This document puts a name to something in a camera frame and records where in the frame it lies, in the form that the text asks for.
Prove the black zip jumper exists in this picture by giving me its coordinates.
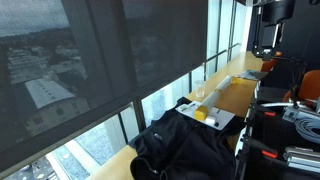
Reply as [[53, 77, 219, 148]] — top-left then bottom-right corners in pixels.
[[128, 96, 248, 180]]

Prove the orange chair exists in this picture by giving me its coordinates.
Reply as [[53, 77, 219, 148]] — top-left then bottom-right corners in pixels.
[[260, 50, 283, 74], [283, 69, 320, 104]]

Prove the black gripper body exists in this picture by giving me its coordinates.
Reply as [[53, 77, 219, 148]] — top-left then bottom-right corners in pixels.
[[261, 0, 297, 25]]

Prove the grey cable coil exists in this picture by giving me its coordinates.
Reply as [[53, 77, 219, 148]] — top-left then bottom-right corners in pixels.
[[294, 118, 320, 145]]

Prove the small grey tag block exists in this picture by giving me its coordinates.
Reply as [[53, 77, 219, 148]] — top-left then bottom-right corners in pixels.
[[282, 107, 301, 123]]

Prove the black camera stand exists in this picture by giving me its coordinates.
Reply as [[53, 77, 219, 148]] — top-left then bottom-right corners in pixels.
[[251, 4, 308, 104]]

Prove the black window handrail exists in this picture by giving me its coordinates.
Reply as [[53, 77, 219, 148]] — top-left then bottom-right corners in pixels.
[[203, 42, 242, 63]]

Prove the small white block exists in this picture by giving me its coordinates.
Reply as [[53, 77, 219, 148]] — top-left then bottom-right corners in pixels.
[[204, 115, 217, 126]]

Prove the aluminium extrusion rail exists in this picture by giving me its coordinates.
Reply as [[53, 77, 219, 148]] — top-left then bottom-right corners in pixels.
[[283, 145, 320, 174], [259, 99, 320, 112]]

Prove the cream tube with yellow ends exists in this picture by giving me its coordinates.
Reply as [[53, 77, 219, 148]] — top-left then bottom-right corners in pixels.
[[193, 74, 248, 122]]

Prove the black perforated breadboard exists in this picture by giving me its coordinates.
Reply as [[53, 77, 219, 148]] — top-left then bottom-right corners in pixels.
[[239, 99, 320, 180]]

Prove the clear plastic cup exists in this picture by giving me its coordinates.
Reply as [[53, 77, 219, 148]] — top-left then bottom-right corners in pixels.
[[194, 79, 207, 98]]

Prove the small printed card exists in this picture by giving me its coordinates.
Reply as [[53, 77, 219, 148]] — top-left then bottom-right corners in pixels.
[[178, 103, 198, 113]]

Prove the black clamp with red handle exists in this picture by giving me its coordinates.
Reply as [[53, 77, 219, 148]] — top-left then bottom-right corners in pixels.
[[246, 99, 278, 121], [239, 134, 279, 160]]

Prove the dark mesh roller blind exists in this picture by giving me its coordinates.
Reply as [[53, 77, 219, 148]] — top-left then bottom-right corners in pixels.
[[0, 0, 134, 158], [121, 0, 209, 90]]

